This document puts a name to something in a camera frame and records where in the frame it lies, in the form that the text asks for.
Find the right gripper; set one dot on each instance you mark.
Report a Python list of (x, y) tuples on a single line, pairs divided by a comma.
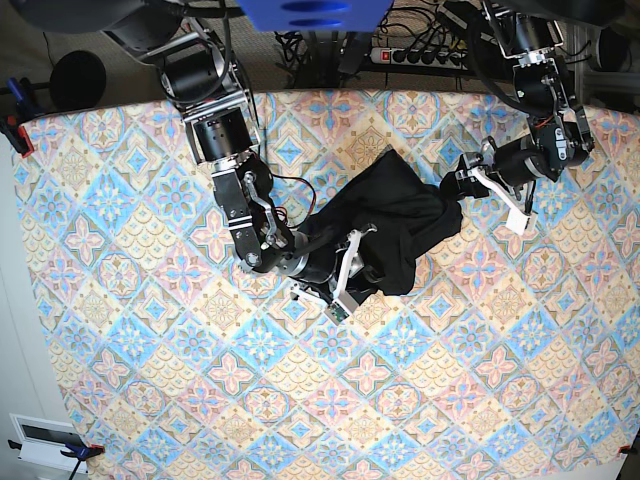
[(312, 261)]

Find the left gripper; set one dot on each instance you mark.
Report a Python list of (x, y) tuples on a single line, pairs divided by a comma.
[(512, 165)]

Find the black t-shirt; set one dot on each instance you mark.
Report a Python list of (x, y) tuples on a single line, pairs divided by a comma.
[(410, 216)]

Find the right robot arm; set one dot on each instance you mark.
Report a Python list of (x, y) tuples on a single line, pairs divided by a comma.
[(199, 74)]

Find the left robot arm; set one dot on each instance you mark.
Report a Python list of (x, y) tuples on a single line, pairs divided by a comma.
[(515, 55)]

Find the white power strip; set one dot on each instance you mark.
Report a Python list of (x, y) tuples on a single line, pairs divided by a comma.
[(417, 58)]

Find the patterned tablecloth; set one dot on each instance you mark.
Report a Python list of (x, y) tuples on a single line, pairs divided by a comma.
[(512, 356)]

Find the black round speaker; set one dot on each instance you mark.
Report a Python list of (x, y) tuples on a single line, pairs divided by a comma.
[(78, 81)]

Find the blue orange clamp lower left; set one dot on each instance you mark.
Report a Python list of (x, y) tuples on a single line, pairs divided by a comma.
[(80, 452)]

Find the orange clamp lower right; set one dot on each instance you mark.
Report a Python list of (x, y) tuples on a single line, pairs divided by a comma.
[(628, 450)]

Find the white floor vent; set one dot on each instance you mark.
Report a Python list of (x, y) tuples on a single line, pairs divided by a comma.
[(42, 441)]

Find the orange black clamp left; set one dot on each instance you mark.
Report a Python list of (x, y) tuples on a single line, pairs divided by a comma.
[(16, 135)]

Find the blue clamp upper left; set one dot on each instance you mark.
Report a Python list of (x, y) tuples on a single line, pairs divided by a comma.
[(15, 89)]

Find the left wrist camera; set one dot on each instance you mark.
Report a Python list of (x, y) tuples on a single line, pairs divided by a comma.
[(520, 222)]

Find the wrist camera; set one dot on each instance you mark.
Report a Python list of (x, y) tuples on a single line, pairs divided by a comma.
[(520, 222), (341, 308)]

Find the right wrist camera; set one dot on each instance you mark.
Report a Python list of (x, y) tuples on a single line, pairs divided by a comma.
[(341, 308)]

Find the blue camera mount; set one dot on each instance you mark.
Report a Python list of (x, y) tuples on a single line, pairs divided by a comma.
[(315, 15)]

